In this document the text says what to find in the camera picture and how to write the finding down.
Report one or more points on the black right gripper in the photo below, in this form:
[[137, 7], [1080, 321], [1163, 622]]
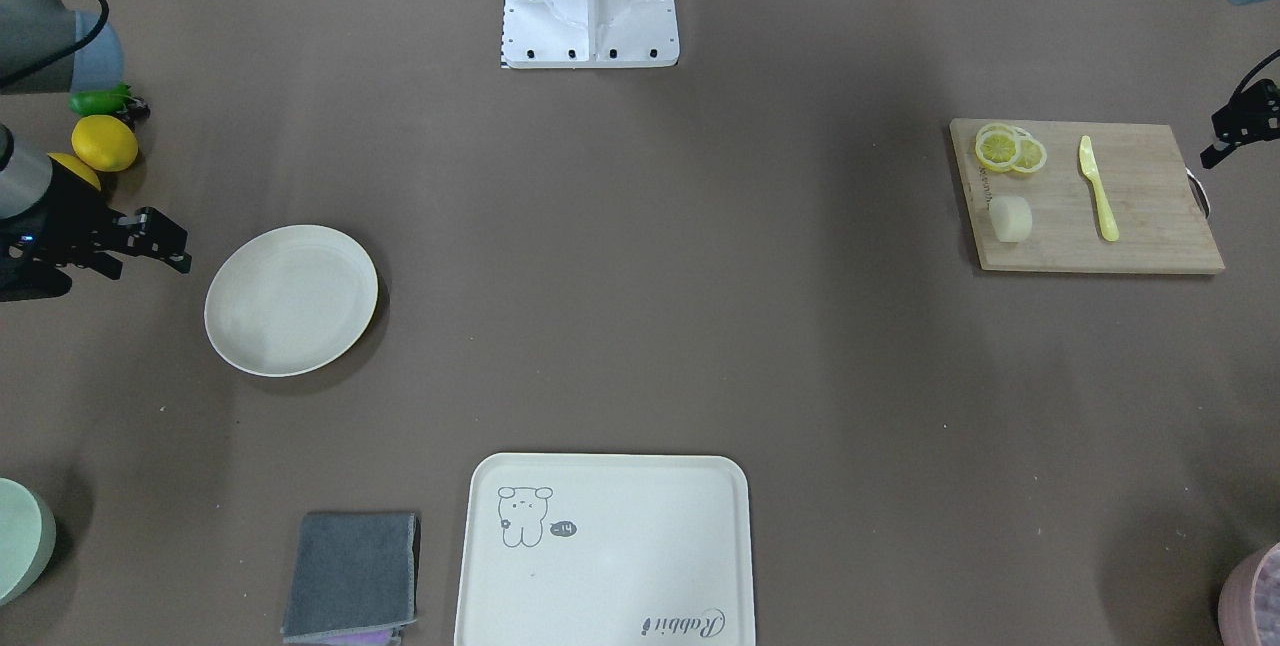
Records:
[[66, 209]]

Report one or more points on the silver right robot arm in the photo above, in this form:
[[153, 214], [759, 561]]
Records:
[[49, 48]]

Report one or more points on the cream rectangular tray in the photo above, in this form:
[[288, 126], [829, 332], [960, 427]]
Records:
[[606, 549]]

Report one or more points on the pale round bun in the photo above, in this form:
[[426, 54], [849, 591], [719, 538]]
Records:
[[1011, 218]]

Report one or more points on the yellow lemon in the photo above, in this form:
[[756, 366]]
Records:
[[78, 168], [105, 143]]

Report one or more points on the green vegetable toy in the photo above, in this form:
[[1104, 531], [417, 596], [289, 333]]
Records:
[[118, 102]]

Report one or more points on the cream round plate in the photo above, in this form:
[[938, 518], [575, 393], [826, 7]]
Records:
[[291, 301]]

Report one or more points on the mint green bowl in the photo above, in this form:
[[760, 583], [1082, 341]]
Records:
[[28, 536]]

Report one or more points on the grey folded cloth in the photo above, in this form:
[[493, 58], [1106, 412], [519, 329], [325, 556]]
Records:
[[353, 580]]

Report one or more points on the lemon slices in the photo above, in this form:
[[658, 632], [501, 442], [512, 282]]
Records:
[[1005, 148]]

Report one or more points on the yellow plastic knife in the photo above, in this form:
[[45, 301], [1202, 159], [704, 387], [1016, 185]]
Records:
[[1088, 166]]

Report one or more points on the wooden cutting board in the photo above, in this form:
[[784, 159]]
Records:
[[1161, 227]]

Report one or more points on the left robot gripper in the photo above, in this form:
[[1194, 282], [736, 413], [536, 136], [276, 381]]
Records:
[[1250, 116]]

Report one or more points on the pink bowl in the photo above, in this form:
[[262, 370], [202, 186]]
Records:
[[1249, 601]]

